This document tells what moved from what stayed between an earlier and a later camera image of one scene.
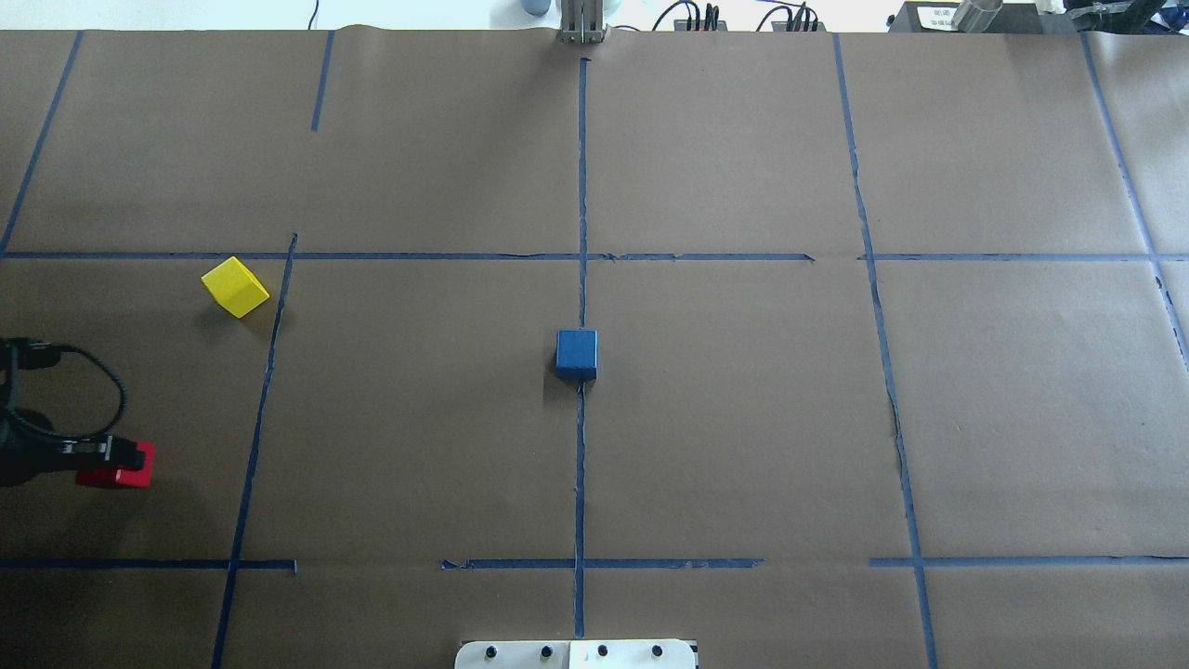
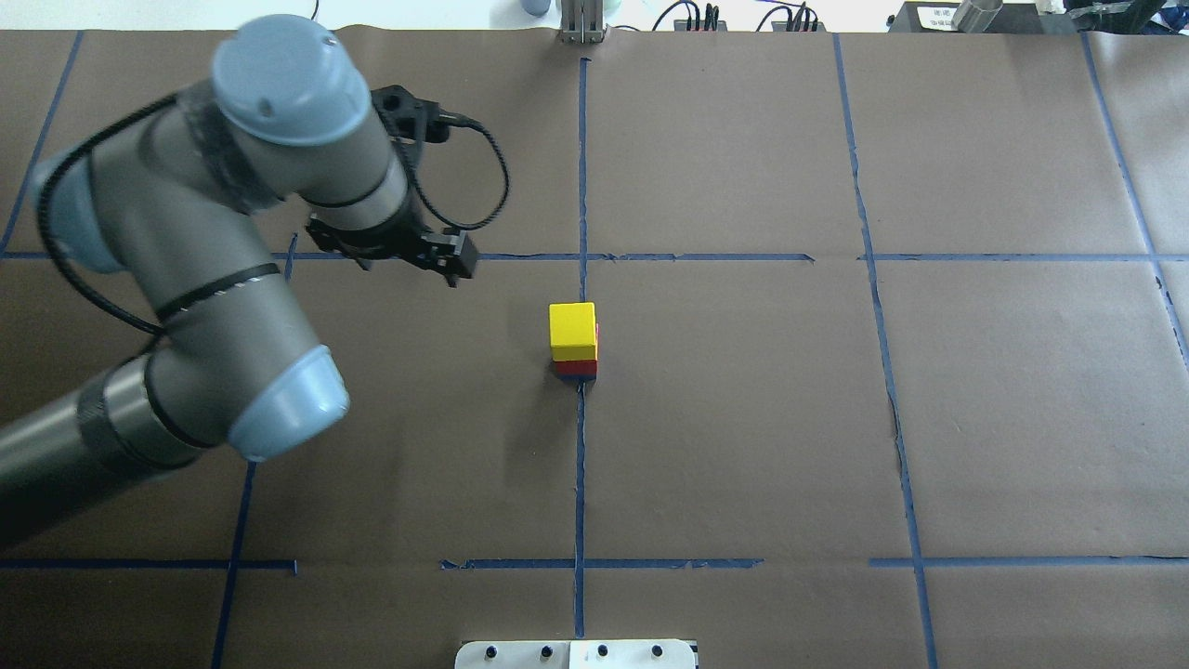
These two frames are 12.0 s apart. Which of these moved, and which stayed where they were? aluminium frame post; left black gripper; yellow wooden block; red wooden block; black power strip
Moved: yellow wooden block; red wooden block; left black gripper
Stayed: black power strip; aluminium frame post
